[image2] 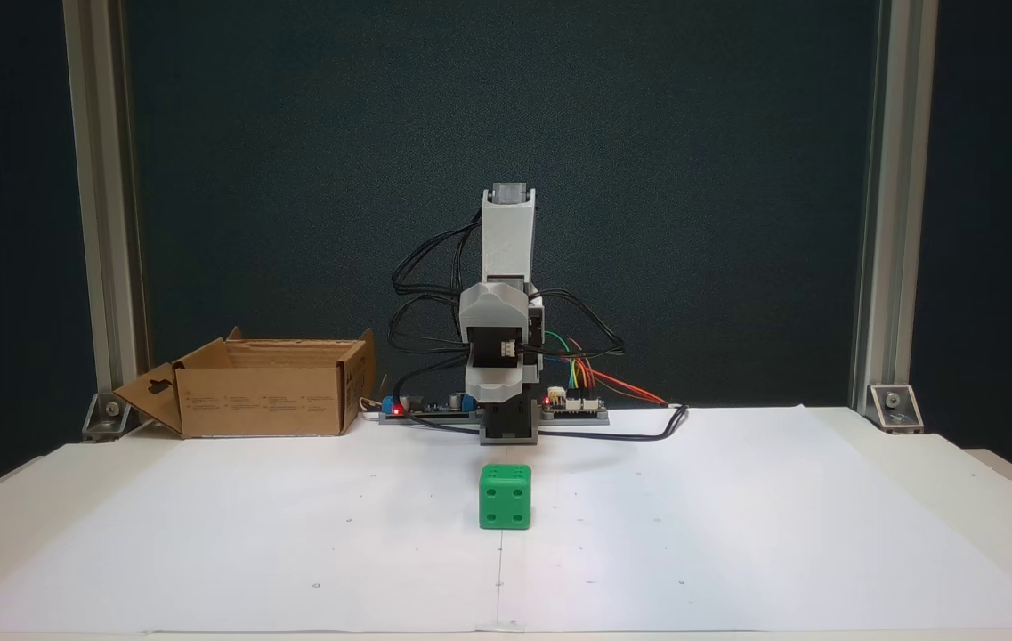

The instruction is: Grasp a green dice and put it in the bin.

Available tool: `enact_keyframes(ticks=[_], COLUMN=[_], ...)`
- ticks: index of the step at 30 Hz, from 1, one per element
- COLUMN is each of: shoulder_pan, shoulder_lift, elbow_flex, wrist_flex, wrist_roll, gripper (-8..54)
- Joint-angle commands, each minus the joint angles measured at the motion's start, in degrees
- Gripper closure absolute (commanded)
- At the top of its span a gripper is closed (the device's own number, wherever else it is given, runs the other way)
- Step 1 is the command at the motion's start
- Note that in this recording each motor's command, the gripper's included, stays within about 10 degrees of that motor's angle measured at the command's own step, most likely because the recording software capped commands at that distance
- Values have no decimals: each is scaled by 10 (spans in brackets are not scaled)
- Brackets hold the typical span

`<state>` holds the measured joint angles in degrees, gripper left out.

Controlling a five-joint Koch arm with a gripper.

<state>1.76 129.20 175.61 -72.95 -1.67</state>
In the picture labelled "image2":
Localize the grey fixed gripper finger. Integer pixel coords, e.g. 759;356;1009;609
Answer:
466;374;529;404

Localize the green die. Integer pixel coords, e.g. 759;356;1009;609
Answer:
479;463;533;531

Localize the grey board mounting plate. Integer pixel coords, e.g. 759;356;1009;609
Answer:
378;411;611;426

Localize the small black circuit board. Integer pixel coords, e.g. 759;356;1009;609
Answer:
543;387;606;416

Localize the blue circuit board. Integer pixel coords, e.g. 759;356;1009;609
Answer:
380;390;480;420

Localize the open cardboard box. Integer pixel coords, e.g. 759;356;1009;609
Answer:
114;327;377;439

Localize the green jumper wire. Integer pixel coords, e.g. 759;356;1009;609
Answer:
543;331;578;394

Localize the red jumper wire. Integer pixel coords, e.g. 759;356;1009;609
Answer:
568;338;600;393

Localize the black servo cable loop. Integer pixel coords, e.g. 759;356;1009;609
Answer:
386;294;471;355
390;221;484;299

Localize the black gripper servo cable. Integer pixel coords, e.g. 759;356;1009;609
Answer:
528;285;627;359

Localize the orange jumper wire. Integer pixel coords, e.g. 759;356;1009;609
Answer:
579;361;670;407

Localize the aluminium corner bracket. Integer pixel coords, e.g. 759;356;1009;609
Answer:
867;383;926;435
82;392;132;442

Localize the aluminium frame post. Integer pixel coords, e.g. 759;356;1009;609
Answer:
63;0;150;419
851;0;938;419

